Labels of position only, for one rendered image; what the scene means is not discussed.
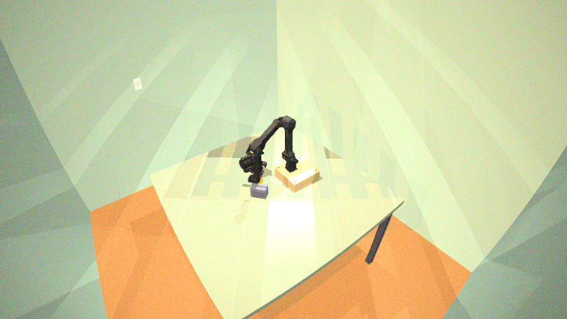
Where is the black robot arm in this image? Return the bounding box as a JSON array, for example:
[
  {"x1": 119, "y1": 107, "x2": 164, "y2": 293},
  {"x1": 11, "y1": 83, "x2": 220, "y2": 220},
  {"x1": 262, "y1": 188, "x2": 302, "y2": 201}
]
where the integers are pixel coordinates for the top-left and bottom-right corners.
[{"x1": 239, "y1": 115, "x2": 299, "y2": 174}]

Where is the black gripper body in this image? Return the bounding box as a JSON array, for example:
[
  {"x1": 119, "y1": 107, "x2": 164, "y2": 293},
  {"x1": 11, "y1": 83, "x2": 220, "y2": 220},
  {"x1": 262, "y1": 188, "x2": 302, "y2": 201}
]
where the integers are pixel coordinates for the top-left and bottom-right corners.
[{"x1": 247, "y1": 161, "x2": 267, "y2": 184}]

